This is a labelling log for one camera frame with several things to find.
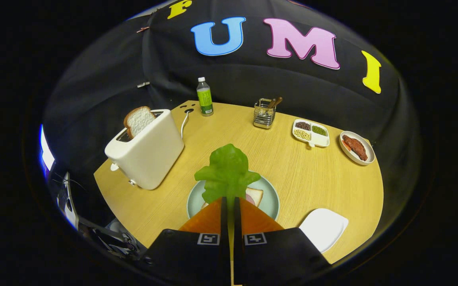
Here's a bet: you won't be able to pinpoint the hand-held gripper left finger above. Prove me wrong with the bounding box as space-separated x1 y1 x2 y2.
144 197 229 286

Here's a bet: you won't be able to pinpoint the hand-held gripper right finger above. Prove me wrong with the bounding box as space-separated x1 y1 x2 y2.
234 197 332 286

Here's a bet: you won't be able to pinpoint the green lettuce leaf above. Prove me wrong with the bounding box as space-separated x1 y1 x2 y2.
194 143 261 207

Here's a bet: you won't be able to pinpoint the white bread slice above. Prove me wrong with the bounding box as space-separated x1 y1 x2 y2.
124 106 157 139
201 187 264 210

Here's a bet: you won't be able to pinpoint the pale green round plate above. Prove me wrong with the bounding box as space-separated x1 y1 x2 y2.
186 172 280 221

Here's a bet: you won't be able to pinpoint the white square plate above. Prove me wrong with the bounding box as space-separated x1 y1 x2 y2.
299 208 349 254

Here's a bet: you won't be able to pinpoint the white toaster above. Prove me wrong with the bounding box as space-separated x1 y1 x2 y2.
104 109 185 190

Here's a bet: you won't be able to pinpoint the dark equipment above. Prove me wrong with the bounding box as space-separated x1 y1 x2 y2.
56 171 150 261

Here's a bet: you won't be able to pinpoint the white divided dish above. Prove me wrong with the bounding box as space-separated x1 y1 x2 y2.
291 118 330 148

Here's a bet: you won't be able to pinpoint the green label drink bottle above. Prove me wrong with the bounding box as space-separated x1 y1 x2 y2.
196 77 214 117

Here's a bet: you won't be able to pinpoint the red meat slices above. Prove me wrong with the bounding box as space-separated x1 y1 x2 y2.
342 134 369 162

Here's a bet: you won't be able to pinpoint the beige oval plate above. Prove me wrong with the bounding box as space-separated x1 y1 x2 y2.
339 131 375 166

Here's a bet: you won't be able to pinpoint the white toaster cable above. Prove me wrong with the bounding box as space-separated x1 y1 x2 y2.
180 110 192 139

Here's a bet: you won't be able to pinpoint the metal wire utensil holder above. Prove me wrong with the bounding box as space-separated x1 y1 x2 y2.
253 98 276 129

